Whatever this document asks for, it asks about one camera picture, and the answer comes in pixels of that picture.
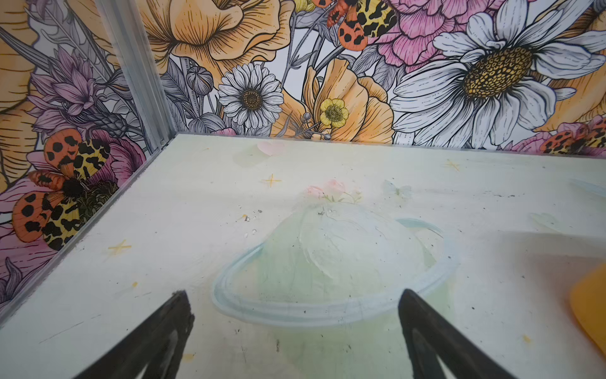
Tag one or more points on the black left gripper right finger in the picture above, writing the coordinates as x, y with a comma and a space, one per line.
432, 340

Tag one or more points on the yellow plastic bin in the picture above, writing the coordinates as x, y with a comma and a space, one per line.
587, 300

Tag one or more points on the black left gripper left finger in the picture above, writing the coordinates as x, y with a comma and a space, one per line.
152, 350

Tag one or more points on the left aluminium corner post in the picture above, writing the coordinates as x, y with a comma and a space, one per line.
129, 38

